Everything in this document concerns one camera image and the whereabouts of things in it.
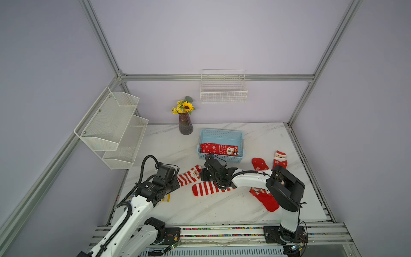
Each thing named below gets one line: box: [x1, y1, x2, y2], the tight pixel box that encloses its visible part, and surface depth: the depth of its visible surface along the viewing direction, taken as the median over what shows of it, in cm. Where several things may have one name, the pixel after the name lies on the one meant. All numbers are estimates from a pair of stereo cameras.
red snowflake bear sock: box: [200, 142, 240, 156], surface depth 106 cm
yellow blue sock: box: [161, 193, 171, 203], surface depth 87 cm
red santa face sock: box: [272, 150, 288, 170], surface depth 102 cm
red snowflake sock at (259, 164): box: [251, 157, 270, 171], surface depth 101 cm
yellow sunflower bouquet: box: [171, 95, 197, 115], surface depth 100 cm
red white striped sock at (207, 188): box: [192, 181, 236, 197], surface depth 90 cm
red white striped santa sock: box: [176, 164, 202, 187], surface depth 94 cm
